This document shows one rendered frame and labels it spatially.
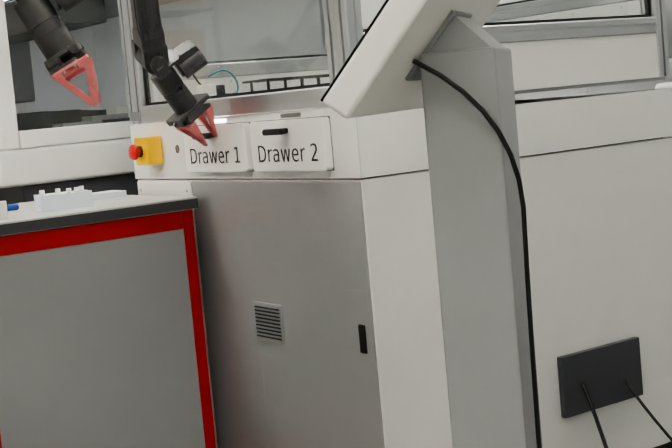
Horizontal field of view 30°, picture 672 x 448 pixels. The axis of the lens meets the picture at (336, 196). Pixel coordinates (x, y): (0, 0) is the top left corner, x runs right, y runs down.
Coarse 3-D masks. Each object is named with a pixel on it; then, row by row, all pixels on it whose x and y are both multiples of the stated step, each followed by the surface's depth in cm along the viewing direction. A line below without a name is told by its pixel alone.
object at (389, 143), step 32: (576, 96) 312; (608, 96) 291; (640, 96) 297; (160, 128) 319; (352, 128) 251; (384, 128) 254; (416, 128) 259; (544, 128) 279; (576, 128) 285; (608, 128) 291; (640, 128) 297; (352, 160) 252; (384, 160) 254; (416, 160) 259
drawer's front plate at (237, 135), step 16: (224, 128) 289; (240, 128) 283; (192, 144) 302; (208, 144) 296; (224, 144) 290; (240, 144) 284; (192, 160) 303; (208, 160) 297; (224, 160) 291; (240, 160) 285
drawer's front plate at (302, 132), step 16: (256, 128) 277; (272, 128) 272; (288, 128) 267; (304, 128) 262; (320, 128) 257; (256, 144) 278; (272, 144) 273; (288, 144) 268; (304, 144) 262; (320, 144) 258; (256, 160) 279; (272, 160) 274; (304, 160) 263; (320, 160) 258
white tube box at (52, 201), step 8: (64, 192) 304; (72, 192) 300; (80, 192) 300; (88, 192) 301; (40, 200) 296; (48, 200) 297; (56, 200) 298; (64, 200) 299; (72, 200) 299; (80, 200) 300; (88, 200) 301; (40, 208) 298; (48, 208) 297; (56, 208) 298; (64, 208) 299; (72, 208) 299
